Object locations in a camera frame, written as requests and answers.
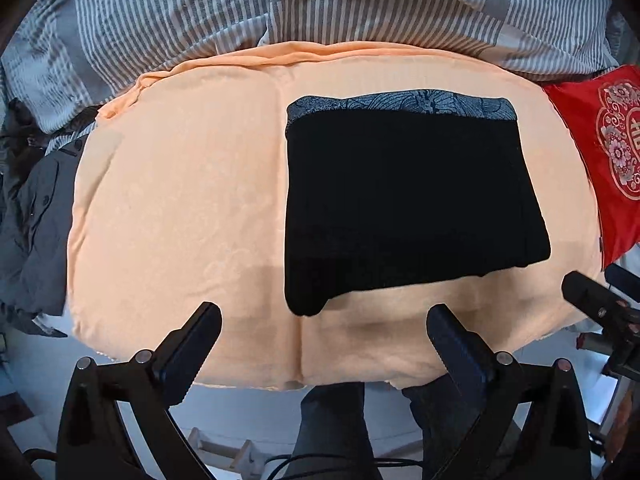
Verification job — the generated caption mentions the red embroidered cushion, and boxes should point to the red embroidered cushion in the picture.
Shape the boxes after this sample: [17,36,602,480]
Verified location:
[544,65,640,266]

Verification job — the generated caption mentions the black pants patterned waistband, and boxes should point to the black pants patterned waistband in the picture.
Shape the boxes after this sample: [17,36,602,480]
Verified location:
[284,89,551,316]

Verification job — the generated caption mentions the peach orange blanket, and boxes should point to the peach orange blanket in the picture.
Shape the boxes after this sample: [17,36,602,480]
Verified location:
[67,41,602,389]

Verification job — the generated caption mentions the person's legs in jeans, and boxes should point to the person's legs in jeans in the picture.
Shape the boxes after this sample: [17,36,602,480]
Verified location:
[285,375,478,479]

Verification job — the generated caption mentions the grey striped duvet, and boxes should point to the grey striped duvet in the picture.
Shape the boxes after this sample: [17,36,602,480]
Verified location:
[1,0,628,133]

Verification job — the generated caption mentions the dark grey jacket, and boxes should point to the dark grey jacket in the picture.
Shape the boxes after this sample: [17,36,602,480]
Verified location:
[1,99,98,338]

